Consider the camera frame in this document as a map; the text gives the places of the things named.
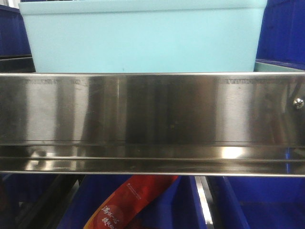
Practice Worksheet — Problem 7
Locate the light blue plastic bin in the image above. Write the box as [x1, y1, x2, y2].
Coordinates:
[19, 0, 267, 73]

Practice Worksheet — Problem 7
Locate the dark blue bin lower middle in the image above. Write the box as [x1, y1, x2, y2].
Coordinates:
[57, 175, 207, 229]

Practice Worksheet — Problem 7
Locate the dark blue bin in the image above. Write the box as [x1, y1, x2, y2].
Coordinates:
[57, 175, 207, 229]
[256, 0, 305, 64]
[0, 174, 56, 229]
[210, 177, 305, 229]
[0, 5, 31, 56]

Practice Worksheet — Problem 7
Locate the dark blue bin lower right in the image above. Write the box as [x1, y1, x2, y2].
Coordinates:
[210, 177, 305, 229]

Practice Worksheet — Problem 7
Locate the dark blue bin upper right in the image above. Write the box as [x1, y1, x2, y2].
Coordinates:
[256, 0, 305, 64]

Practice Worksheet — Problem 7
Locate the dark blue bin lower left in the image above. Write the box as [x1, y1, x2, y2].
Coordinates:
[0, 174, 56, 229]

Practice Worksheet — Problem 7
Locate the dark blue bin upper left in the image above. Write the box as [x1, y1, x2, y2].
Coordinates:
[0, 5, 31, 56]

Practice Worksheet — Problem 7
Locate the red snack bag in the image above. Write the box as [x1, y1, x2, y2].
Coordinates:
[84, 175, 178, 229]

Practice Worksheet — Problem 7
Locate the stainless steel shelf rail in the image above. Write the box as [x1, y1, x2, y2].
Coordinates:
[0, 73, 305, 177]

